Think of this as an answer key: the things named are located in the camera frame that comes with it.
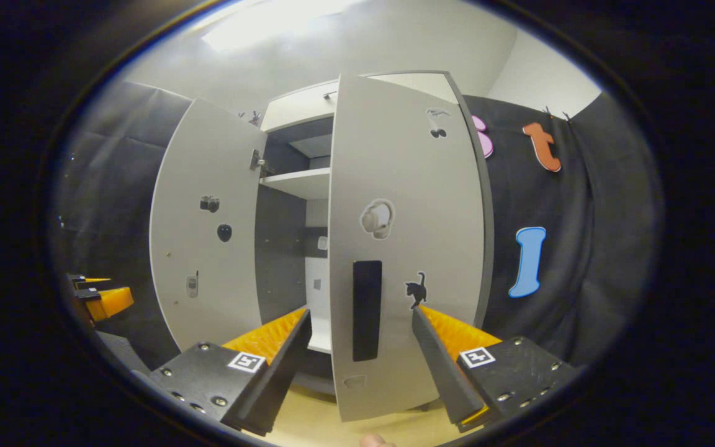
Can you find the white cabinet shelf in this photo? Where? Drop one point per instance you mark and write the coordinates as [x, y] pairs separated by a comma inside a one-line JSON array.
[[298, 183], [320, 341]]

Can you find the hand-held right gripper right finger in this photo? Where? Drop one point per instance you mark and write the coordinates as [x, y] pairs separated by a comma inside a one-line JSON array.
[[444, 379]]

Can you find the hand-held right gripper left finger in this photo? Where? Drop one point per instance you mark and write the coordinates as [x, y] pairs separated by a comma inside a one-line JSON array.
[[277, 379]]

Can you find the metal door hinge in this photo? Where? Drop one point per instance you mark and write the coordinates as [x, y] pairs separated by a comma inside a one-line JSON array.
[[259, 163]]

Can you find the black backdrop cloth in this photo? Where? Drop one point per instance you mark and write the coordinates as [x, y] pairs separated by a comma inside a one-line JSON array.
[[587, 248]]

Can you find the white cabinet door headphones sticker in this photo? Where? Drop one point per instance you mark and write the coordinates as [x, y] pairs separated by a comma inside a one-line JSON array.
[[407, 180]]

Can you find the white cabinet door camera sticker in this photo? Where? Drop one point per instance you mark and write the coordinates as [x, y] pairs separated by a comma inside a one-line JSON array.
[[208, 161]]

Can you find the white and grey cabinet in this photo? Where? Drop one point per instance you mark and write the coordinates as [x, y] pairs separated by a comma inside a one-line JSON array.
[[280, 248]]

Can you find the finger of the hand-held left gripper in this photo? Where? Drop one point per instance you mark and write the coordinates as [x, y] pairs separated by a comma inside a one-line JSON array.
[[84, 282], [112, 303]]

